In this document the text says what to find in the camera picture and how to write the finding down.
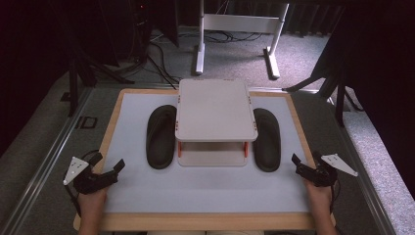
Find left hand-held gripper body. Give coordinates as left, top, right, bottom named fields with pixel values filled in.
left=63, top=156, right=119, bottom=196

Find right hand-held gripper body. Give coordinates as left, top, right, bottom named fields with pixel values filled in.
left=295, top=153, right=359, bottom=188

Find person's left hand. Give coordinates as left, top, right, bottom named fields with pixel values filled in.
left=76, top=187, right=109, bottom=220

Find person's right hand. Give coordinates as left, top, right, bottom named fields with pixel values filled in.
left=302, top=178, right=336, bottom=218

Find dark slipper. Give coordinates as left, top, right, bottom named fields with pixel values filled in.
left=252, top=107, right=282, bottom=173
left=145, top=104, right=179, bottom=170

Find black tripod stand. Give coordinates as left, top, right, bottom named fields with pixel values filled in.
left=282, top=62, right=365, bottom=127
left=66, top=45, right=135, bottom=118

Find white two-tier shoe rack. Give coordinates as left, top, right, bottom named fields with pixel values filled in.
left=174, top=77, right=259, bottom=168

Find dark curtain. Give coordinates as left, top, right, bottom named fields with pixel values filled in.
left=0, top=0, right=102, bottom=158
left=321, top=0, right=415, bottom=200

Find black computer tower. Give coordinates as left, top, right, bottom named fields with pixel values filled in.
left=97, top=0, right=155, bottom=68

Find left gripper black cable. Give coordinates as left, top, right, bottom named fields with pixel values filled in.
left=64, top=149, right=101, bottom=217

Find black floor bracket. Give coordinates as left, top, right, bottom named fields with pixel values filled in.
left=75, top=116, right=98, bottom=130

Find metal floor rail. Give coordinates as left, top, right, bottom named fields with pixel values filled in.
left=324, top=96, right=397, bottom=235
left=0, top=86, right=94, bottom=235

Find black floor cables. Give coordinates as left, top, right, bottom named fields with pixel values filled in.
left=123, top=30, right=184, bottom=90

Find white desk frame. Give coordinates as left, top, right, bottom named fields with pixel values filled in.
left=194, top=0, right=291, bottom=80

